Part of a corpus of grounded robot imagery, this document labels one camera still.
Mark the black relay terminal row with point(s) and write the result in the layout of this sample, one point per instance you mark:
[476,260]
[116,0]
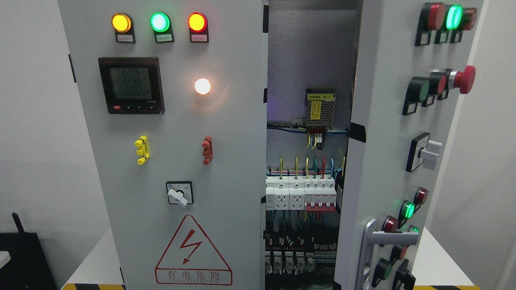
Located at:
[289,252]

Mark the red electric warning sticker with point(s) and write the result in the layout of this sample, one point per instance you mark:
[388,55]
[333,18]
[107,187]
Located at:
[192,258]

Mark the white glowing indicator lamp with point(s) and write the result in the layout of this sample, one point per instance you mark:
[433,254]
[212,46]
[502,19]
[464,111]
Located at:
[202,86]

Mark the red indicator lamp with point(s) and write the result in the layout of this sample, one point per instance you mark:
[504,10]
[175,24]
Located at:
[197,22]

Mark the black box with antenna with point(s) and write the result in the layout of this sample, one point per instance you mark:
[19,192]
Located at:
[27,268]

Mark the green indicator lamp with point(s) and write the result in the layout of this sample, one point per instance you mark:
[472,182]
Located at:
[160,22]

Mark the grey cabinet door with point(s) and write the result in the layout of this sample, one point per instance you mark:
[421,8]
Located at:
[404,48]
[227,191]

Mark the red handled circuit breaker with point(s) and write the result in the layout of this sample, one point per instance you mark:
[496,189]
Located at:
[320,194]

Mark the white rotary selector switch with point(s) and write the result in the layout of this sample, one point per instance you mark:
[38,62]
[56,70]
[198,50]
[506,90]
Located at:
[180,193]

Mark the yellow terminal connector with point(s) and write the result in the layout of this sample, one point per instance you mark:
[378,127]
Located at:
[142,151]

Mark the red emergency stop button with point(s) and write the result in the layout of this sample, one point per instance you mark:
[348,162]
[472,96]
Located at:
[463,80]

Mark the black digital power meter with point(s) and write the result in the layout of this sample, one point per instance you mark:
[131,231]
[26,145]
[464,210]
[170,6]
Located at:
[132,85]

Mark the white selector switch right door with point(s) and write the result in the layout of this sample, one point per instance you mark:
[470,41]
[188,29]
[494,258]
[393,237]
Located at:
[423,151]

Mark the yellow indicator lamp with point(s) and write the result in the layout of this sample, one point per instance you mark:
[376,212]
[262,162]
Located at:
[121,22]

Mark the red terminal connector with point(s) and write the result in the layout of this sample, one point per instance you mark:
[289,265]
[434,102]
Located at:
[207,150]

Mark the silver door handle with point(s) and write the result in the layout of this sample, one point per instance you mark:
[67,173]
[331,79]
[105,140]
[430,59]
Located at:
[370,274]

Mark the metal mesh power supply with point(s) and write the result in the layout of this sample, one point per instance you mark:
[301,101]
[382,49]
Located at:
[319,108]

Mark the white socket breaker row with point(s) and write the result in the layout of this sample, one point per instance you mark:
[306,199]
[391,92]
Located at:
[285,193]

